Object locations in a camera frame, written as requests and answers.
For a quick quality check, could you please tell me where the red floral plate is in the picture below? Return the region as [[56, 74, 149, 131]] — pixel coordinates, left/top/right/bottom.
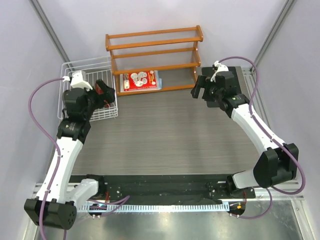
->
[[95, 81, 105, 95]]

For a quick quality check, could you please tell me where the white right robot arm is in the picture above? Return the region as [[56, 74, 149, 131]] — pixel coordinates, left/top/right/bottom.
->
[[191, 71, 299, 198]]

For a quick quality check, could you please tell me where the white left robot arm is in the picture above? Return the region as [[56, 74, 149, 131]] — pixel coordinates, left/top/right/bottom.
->
[[24, 79, 115, 230]]

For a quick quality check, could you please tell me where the orange wooden shelf rack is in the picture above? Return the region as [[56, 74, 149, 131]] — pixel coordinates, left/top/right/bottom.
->
[[105, 25, 204, 97]]

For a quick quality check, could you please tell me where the black clipboard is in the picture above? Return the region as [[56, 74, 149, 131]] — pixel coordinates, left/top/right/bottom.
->
[[200, 67, 249, 108]]

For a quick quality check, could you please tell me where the red book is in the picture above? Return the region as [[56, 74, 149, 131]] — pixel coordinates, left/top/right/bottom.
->
[[122, 70, 159, 92]]

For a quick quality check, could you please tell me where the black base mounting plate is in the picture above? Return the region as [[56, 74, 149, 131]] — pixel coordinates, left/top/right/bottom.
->
[[67, 173, 256, 206]]

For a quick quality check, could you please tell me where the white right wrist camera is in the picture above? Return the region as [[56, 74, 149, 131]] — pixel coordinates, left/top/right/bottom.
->
[[210, 60, 229, 82]]

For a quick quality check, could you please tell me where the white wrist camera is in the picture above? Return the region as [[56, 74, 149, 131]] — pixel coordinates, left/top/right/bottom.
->
[[62, 70, 93, 91], [210, 60, 229, 82]]

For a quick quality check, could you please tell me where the white wire dish rack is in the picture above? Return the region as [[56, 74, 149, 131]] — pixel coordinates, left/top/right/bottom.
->
[[57, 55, 116, 120]]

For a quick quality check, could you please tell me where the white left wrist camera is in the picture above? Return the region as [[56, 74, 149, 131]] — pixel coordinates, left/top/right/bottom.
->
[[62, 70, 93, 91]]

